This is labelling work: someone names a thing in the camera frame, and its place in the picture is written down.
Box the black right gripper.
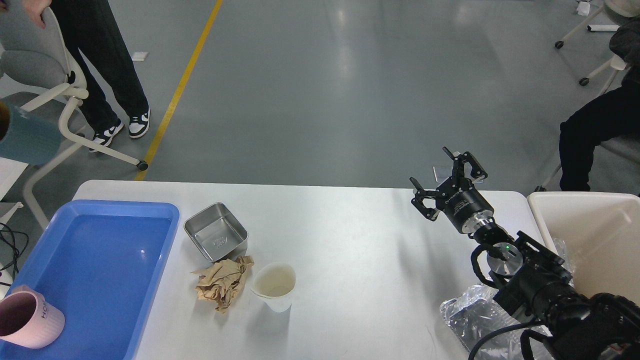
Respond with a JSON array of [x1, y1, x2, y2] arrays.
[[410, 146, 496, 235]]

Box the square stainless steel container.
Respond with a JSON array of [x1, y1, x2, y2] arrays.
[[183, 202, 249, 264]]

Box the pink ribbed mug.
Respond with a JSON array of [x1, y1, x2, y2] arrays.
[[0, 285, 66, 349]]

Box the dark green mug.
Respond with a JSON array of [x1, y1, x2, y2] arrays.
[[0, 100, 61, 166]]

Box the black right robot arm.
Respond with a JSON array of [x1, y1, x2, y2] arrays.
[[410, 146, 640, 360]]

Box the aluminium foil tray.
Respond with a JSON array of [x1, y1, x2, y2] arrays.
[[439, 284, 523, 360]]

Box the beige plastic bin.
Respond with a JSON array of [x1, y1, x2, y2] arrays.
[[527, 191, 640, 303]]

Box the seated person in black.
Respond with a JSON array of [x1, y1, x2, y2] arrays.
[[558, 16, 640, 192]]

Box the white office chair right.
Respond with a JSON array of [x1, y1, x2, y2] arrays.
[[540, 0, 640, 191]]

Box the white paper cup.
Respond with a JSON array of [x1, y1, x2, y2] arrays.
[[250, 262, 297, 313]]

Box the crumpled brown paper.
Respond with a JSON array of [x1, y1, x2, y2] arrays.
[[191, 255, 255, 314]]

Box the blue plastic tray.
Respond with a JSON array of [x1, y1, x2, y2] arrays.
[[1, 199, 179, 360]]

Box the person in cream shirt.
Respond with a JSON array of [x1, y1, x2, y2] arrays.
[[22, 0, 150, 147]]

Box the white side table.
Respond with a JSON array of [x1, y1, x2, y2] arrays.
[[0, 157, 29, 224]]

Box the grey white office chair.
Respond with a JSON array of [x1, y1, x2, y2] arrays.
[[1, 0, 149, 229]]

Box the black cables at left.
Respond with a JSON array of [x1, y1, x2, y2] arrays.
[[0, 222, 30, 286]]

